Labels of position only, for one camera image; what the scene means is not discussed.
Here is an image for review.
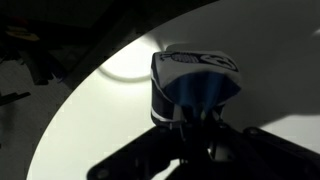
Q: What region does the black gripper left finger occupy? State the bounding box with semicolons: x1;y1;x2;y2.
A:
180;104;202;132

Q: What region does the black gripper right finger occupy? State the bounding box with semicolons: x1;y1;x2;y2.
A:
203;104;227;130

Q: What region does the blue plush block number four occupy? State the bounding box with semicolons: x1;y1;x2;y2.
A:
150;49;242;128

